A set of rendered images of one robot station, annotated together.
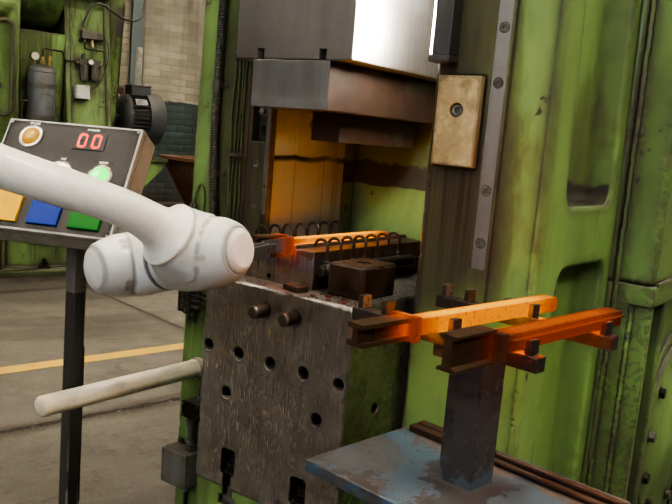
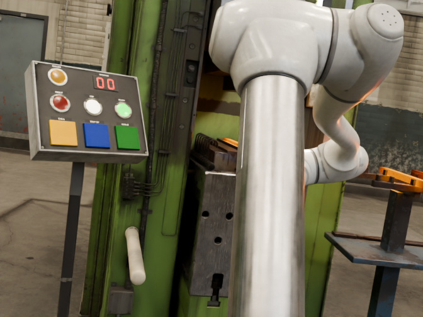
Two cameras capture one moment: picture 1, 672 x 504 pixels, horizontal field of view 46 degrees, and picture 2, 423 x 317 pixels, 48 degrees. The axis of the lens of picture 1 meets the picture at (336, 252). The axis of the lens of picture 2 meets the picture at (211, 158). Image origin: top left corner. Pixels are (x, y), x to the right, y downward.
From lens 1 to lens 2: 157 cm
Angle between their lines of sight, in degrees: 48
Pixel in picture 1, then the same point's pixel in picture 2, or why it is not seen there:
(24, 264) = not seen: outside the picture
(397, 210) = (212, 125)
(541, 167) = (354, 110)
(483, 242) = not seen: hidden behind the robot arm
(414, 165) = (223, 100)
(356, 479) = (381, 259)
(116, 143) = (124, 85)
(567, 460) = not seen: hidden behind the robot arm
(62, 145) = (85, 85)
